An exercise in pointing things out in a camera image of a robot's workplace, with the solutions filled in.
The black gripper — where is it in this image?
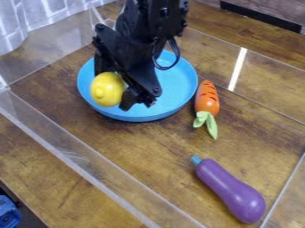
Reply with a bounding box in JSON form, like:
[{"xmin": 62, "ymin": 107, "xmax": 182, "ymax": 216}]
[{"xmin": 92, "ymin": 23, "xmax": 162, "ymax": 111}]

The yellow toy lemon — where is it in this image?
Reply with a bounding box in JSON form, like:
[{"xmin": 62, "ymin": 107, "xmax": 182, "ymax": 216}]
[{"xmin": 90, "ymin": 72, "xmax": 126, "ymax": 107}]

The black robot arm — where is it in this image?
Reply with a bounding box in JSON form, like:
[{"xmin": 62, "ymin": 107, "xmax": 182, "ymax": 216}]
[{"xmin": 92, "ymin": 0, "xmax": 189, "ymax": 110}]

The blue round tray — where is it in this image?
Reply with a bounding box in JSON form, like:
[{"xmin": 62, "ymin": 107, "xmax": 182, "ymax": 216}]
[{"xmin": 76, "ymin": 58, "xmax": 198, "ymax": 122}]

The orange toy carrot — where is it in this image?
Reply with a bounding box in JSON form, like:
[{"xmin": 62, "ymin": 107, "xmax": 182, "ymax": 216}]
[{"xmin": 193, "ymin": 80, "xmax": 221, "ymax": 139}]

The white curtain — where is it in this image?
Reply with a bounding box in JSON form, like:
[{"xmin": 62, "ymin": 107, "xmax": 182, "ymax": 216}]
[{"xmin": 0, "ymin": 0, "xmax": 113, "ymax": 55}]

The dark baseboard strip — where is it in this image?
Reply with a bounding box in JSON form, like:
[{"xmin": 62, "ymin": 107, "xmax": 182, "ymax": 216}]
[{"xmin": 220, "ymin": 0, "xmax": 301, "ymax": 34}]

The blue object at corner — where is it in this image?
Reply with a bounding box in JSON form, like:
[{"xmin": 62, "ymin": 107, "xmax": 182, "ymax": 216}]
[{"xmin": 0, "ymin": 195, "xmax": 22, "ymax": 228}]

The purple toy eggplant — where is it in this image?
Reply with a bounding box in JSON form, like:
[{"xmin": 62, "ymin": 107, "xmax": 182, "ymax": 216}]
[{"xmin": 190, "ymin": 155, "xmax": 266, "ymax": 224}]

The black cable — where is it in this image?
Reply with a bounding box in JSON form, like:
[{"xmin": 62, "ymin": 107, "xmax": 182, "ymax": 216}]
[{"xmin": 151, "ymin": 37, "xmax": 181, "ymax": 71}]

